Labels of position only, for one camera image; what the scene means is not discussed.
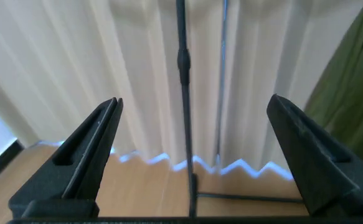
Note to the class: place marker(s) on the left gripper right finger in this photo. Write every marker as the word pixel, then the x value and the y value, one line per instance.
pixel 330 186

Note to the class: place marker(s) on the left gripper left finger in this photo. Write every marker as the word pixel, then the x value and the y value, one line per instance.
pixel 59 186

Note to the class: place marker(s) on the green long-sleeved shirt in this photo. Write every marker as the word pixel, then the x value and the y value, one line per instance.
pixel 352 93

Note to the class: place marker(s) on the black clothes rack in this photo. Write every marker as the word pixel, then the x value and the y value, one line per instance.
pixel 184 68

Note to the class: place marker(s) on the beige curtain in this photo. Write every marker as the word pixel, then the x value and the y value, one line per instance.
pixel 75 62

